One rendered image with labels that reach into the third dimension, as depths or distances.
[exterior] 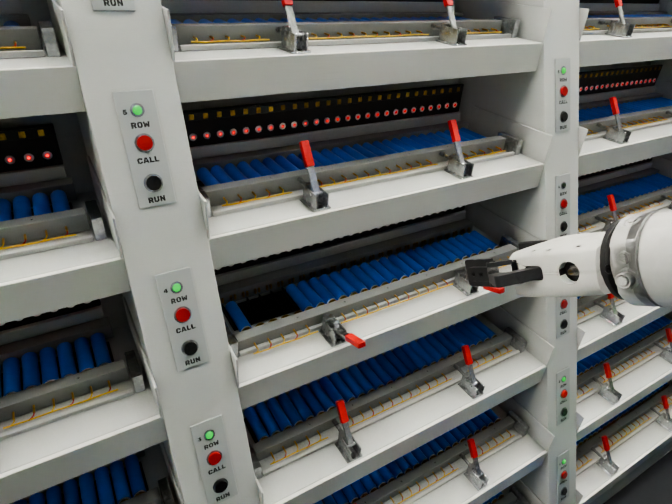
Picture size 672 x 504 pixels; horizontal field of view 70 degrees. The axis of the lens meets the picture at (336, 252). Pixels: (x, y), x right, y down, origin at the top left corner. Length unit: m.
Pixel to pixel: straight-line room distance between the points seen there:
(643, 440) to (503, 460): 0.55
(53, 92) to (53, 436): 0.38
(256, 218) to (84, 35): 0.27
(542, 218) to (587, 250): 0.47
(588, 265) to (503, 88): 0.55
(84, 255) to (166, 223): 0.09
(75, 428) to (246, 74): 0.46
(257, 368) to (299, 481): 0.20
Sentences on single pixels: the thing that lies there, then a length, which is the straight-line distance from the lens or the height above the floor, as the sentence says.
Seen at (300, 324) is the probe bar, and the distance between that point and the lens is 0.71.
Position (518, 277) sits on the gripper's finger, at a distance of 0.51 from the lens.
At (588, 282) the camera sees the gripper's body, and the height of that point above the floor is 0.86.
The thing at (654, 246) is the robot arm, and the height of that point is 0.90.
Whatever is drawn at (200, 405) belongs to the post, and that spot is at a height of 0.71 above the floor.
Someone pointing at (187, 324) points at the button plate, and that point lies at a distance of 0.60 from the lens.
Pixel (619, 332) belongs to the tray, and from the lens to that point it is 1.26.
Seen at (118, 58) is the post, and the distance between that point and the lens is 0.57.
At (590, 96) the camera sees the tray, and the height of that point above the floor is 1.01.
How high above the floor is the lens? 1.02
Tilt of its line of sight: 15 degrees down
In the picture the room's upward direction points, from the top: 7 degrees counter-clockwise
